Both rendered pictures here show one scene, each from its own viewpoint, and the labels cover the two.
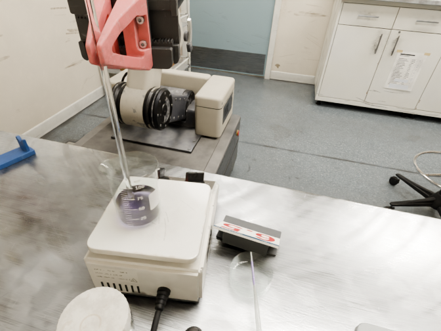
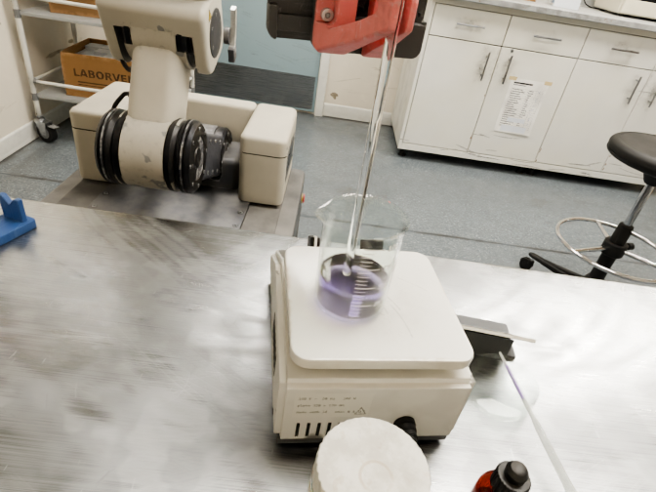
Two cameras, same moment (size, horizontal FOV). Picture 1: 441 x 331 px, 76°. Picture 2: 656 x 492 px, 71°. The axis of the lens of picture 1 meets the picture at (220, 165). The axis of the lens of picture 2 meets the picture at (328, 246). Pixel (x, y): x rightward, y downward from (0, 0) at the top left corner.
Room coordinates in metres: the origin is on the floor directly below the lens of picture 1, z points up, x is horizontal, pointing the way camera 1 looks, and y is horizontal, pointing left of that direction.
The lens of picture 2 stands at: (-0.01, 0.18, 1.05)
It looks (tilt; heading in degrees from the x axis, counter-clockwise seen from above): 34 degrees down; 344
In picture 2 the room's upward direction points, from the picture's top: 10 degrees clockwise
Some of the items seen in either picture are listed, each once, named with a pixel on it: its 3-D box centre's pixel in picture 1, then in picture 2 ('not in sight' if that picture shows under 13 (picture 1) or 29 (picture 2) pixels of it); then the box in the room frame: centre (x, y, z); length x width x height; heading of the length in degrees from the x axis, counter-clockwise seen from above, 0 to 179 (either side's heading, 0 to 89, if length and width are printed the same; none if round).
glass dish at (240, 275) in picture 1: (250, 274); (500, 387); (0.20, -0.05, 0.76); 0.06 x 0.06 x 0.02
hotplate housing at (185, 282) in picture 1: (164, 222); (353, 319); (0.26, 0.07, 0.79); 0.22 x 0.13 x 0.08; 176
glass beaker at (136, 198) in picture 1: (133, 190); (352, 259); (0.23, 0.09, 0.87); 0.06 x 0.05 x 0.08; 96
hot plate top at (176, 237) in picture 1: (156, 213); (369, 301); (0.23, 0.07, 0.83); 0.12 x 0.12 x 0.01; 86
